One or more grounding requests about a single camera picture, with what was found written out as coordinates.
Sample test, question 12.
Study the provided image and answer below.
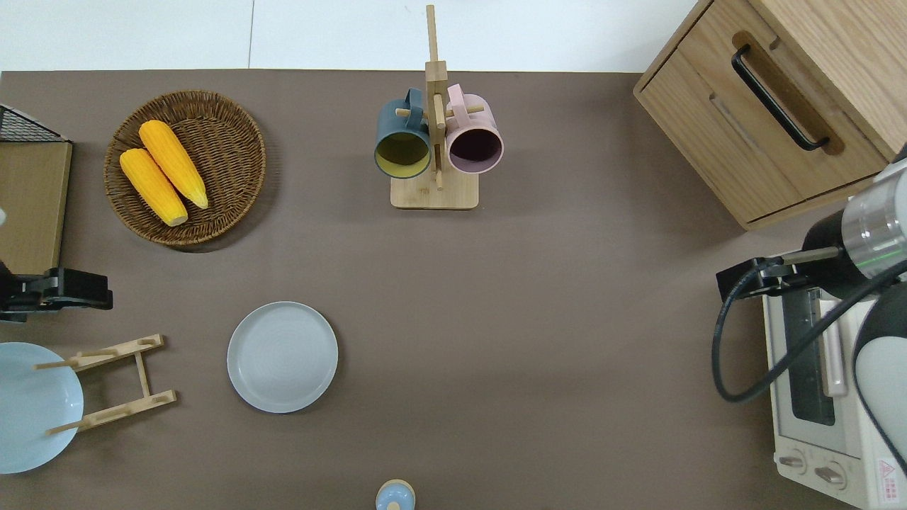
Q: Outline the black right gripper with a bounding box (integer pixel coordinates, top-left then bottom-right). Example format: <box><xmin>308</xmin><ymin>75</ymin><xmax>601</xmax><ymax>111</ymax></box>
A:
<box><xmin>716</xmin><ymin>209</ymin><xmax>879</xmax><ymax>302</ymax></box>

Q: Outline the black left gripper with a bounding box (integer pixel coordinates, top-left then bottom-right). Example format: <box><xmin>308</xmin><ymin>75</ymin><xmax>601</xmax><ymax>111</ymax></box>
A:
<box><xmin>0</xmin><ymin>268</ymin><xmax>114</xmax><ymax>324</ymax></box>

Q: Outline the gray plate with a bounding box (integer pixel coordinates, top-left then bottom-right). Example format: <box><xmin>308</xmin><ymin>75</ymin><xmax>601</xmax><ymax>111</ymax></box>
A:
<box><xmin>227</xmin><ymin>302</ymin><xmax>339</xmax><ymax>414</ymax></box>

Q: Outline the wooden plate rack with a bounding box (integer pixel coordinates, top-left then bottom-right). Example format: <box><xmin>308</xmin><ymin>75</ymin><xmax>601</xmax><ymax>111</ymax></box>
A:
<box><xmin>34</xmin><ymin>334</ymin><xmax>178</xmax><ymax>435</ymax></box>

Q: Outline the light blue plate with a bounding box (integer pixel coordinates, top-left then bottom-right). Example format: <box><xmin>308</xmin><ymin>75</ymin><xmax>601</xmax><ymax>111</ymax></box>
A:
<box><xmin>0</xmin><ymin>342</ymin><xmax>84</xmax><ymax>475</ymax></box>

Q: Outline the yellow corn cob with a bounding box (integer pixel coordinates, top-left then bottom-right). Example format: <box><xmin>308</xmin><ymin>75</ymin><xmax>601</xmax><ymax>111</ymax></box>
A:
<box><xmin>119</xmin><ymin>147</ymin><xmax>189</xmax><ymax>227</ymax></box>
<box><xmin>138</xmin><ymin>119</ymin><xmax>210</xmax><ymax>210</ymax></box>

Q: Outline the wooden drawer cabinet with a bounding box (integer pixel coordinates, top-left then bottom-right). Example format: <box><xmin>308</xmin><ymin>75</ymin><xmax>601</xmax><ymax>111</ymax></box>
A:
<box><xmin>633</xmin><ymin>0</ymin><xmax>907</xmax><ymax>232</ymax></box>

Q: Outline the white toaster oven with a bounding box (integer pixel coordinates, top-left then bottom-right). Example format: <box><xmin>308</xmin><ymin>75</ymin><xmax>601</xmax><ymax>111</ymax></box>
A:
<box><xmin>762</xmin><ymin>287</ymin><xmax>907</xmax><ymax>510</ymax></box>

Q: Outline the brown wicker basket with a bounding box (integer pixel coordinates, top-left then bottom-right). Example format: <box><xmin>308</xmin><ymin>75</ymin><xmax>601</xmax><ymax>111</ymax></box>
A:
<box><xmin>104</xmin><ymin>90</ymin><xmax>267</xmax><ymax>247</ymax></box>

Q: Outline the dark teal mug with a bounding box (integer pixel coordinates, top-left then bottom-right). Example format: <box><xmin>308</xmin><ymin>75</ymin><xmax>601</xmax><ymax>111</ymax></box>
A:
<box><xmin>374</xmin><ymin>87</ymin><xmax>433</xmax><ymax>179</ymax></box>

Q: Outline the wooden mug tree stand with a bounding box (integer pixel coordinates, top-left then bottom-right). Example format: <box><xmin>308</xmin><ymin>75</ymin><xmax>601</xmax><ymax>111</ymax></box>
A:
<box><xmin>390</xmin><ymin>4</ymin><xmax>480</xmax><ymax>210</ymax></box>

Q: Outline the pink mug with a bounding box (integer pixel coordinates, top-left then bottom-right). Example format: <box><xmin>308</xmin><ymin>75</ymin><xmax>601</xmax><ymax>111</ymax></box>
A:
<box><xmin>445</xmin><ymin>84</ymin><xmax>505</xmax><ymax>175</ymax></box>

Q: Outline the black wire basket box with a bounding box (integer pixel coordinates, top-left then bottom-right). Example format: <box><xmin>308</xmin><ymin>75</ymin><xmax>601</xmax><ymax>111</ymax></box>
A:
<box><xmin>0</xmin><ymin>104</ymin><xmax>73</xmax><ymax>277</ymax></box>

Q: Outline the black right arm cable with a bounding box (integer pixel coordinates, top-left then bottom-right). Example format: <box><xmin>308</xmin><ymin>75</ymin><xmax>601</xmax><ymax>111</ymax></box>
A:
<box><xmin>712</xmin><ymin>256</ymin><xmax>907</xmax><ymax>404</ymax></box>

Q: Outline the black cabinet handle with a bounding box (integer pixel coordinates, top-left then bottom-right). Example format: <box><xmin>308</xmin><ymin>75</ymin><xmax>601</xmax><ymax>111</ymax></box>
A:
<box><xmin>731</xmin><ymin>45</ymin><xmax>830</xmax><ymax>152</ymax></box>

